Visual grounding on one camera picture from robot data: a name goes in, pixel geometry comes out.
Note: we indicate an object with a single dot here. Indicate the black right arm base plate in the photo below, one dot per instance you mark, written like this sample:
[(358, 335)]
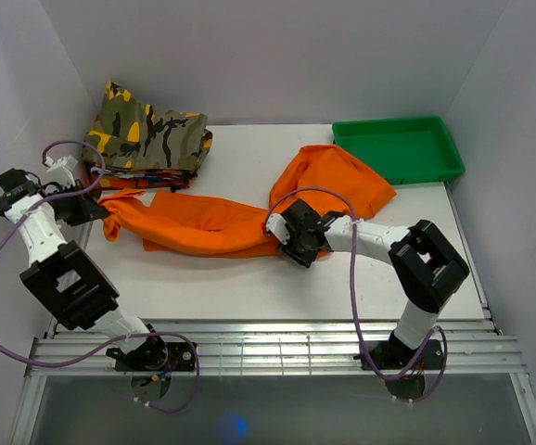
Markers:
[(387, 356)]

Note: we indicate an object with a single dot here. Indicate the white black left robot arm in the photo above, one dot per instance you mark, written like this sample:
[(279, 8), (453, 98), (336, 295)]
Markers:
[(63, 278)]

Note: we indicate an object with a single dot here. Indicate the green plastic tray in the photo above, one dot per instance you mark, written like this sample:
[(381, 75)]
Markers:
[(414, 150)]

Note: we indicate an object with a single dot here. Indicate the orange trousers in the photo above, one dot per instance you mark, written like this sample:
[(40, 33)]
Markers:
[(325, 176)]

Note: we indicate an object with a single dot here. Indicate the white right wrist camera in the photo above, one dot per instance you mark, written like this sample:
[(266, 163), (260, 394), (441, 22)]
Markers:
[(276, 225)]

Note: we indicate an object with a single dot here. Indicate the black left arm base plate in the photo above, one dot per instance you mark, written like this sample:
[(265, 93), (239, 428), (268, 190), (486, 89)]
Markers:
[(173, 356)]

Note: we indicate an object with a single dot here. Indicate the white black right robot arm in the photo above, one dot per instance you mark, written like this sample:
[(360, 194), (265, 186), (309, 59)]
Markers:
[(429, 268)]

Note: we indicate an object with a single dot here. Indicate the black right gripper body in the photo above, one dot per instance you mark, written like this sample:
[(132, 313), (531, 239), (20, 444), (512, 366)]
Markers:
[(297, 248)]

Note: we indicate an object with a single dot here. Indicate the aluminium table frame rail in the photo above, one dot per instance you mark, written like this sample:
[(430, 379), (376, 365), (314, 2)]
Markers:
[(287, 349)]

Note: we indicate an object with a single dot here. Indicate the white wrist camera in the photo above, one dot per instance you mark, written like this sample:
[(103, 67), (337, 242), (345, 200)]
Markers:
[(60, 173), (276, 225)]

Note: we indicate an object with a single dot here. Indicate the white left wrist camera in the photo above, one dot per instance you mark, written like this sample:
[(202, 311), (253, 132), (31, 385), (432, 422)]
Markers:
[(60, 173)]

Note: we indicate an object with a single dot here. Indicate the camouflage folded trousers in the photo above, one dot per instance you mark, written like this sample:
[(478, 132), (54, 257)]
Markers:
[(133, 136)]

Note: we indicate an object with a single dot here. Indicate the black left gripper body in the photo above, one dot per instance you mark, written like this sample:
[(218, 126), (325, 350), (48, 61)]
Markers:
[(70, 209)]

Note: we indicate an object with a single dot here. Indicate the stack of folded trousers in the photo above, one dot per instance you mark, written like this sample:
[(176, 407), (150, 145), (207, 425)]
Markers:
[(173, 179)]

